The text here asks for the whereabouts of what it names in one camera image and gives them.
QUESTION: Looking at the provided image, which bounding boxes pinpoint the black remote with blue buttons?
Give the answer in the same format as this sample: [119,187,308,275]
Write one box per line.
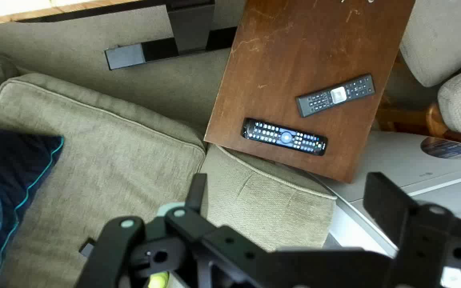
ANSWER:
[239,117,329,158]

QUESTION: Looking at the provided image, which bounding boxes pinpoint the white portable air conditioner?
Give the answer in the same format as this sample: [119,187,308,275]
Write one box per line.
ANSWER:
[315,129,461,288]

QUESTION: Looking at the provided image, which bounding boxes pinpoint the dark blue pillow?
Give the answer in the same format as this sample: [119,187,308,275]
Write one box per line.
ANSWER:
[0,126,65,288]

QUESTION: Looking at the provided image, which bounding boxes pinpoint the brown wooden side table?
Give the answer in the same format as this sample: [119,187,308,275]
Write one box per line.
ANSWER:
[203,0,415,185]

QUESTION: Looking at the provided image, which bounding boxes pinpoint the grey-beige fabric sofa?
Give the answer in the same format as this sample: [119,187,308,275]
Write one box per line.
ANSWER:
[0,9,339,288]

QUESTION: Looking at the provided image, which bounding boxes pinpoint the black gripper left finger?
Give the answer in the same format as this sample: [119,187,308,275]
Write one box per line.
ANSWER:
[164,173,219,237]

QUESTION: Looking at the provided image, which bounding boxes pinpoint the grey remote with silver centre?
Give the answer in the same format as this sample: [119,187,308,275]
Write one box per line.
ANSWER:
[294,73,377,120]

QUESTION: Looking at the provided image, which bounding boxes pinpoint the light wooden robot platform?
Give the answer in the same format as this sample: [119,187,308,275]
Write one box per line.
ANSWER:
[0,0,140,25]

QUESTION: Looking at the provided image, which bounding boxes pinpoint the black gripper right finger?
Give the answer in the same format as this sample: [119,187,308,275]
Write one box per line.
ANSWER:
[361,171,457,288]

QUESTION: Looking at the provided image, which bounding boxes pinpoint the yellow-green tennis ball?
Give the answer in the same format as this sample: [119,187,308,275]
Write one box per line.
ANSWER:
[143,270,171,288]

